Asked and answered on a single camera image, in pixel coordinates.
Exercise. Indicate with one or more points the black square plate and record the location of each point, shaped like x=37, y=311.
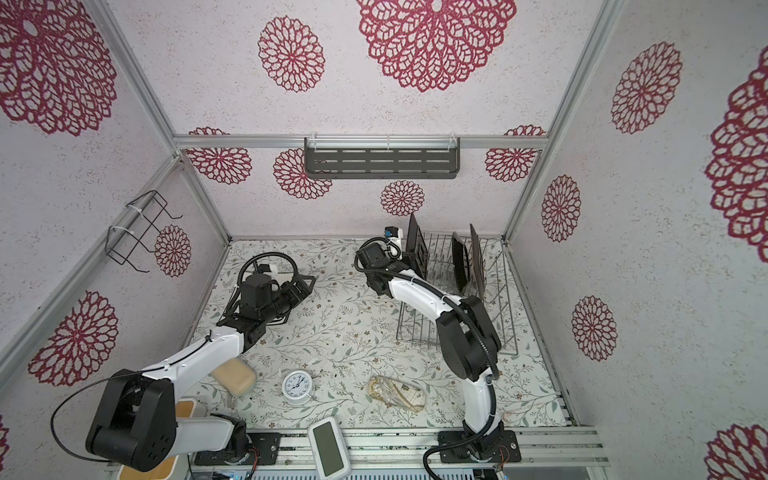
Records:
x=416, y=253

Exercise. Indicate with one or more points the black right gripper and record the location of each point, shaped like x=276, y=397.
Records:
x=406, y=265

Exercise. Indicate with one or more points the clear plastic bag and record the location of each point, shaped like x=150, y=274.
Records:
x=396, y=393

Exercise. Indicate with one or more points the yellow sponge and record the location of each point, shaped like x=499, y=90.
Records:
x=236, y=376

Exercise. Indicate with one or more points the grey wall shelf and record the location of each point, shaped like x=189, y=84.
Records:
x=324, y=160

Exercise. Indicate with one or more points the black wire wall basket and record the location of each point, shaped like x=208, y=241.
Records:
x=123, y=239

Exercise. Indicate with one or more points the small white alarm clock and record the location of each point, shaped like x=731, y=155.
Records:
x=298, y=387

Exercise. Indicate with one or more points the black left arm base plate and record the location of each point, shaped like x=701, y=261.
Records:
x=259, y=448

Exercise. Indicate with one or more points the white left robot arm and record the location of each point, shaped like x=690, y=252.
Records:
x=135, y=423

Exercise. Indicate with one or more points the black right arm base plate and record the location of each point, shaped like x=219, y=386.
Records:
x=501, y=446

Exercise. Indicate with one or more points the black round plate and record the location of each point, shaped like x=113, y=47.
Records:
x=461, y=264

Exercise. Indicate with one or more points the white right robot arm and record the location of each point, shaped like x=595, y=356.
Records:
x=467, y=337

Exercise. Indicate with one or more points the black plate yellow rim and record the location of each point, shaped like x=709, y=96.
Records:
x=477, y=263

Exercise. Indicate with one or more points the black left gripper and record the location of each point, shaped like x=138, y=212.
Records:
x=304, y=290

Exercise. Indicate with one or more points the white digital scale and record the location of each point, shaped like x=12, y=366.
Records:
x=329, y=450

